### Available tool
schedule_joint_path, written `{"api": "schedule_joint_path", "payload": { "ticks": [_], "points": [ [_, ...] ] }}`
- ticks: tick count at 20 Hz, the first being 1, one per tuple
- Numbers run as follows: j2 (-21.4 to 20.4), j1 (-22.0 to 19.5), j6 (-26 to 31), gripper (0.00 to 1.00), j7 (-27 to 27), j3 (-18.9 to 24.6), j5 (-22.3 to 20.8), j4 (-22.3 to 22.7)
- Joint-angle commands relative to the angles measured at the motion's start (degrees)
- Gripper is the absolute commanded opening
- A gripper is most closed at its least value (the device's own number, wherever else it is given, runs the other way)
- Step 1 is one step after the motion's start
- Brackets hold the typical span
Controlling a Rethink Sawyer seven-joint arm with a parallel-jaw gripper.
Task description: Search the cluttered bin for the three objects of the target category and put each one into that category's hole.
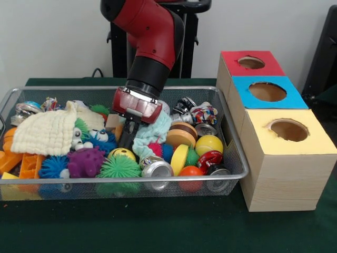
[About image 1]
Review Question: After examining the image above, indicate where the yellow ball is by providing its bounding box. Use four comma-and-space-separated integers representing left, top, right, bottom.
195, 135, 224, 157

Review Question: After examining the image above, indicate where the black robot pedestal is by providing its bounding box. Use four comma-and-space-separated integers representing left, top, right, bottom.
106, 0, 213, 79

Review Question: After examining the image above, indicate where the dark green tablecloth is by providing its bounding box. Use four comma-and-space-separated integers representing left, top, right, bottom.
315, 85, 337, 106
0, 76, 337, 253

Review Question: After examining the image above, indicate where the mint green cloth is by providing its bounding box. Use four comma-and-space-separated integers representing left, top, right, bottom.
120, 112, 173, 159

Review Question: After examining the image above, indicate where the blue stringy ball with eyes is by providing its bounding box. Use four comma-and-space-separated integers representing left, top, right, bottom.
38, 155, 71, 196

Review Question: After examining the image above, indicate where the wooden box with three holes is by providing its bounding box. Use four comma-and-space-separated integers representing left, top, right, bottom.
216, 50, 337, 213

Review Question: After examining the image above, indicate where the crushed red can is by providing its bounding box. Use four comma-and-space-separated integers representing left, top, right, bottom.
196, 150, 232, 191

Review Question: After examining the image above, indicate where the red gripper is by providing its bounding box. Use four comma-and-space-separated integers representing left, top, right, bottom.
112, 86, 163, 150

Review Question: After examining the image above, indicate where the wooden cube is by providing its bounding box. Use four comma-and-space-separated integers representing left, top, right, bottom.
105, 113, 121, 129

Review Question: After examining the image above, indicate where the black stand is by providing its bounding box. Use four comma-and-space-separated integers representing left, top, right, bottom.
301, 5, 337, 100

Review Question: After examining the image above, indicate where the cream knitted cloth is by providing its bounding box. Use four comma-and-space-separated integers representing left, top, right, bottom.
10, 101, 105, 156

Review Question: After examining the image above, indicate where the purple spiky rubber toy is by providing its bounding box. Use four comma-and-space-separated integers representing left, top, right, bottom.
67, 147, 106, 179

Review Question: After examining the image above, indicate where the toy hamburger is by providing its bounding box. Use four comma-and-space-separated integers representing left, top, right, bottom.
165, 122, 198, 148

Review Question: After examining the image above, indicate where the green stringy rubber ball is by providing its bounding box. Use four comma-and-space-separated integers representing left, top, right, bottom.
96, 154, 142, 196

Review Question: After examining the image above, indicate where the shallow silver mesh bin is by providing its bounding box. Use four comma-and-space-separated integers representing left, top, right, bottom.
0, 85, 250, 201

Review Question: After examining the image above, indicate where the orange red ball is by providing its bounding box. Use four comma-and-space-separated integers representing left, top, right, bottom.
179, 166, 204, 192

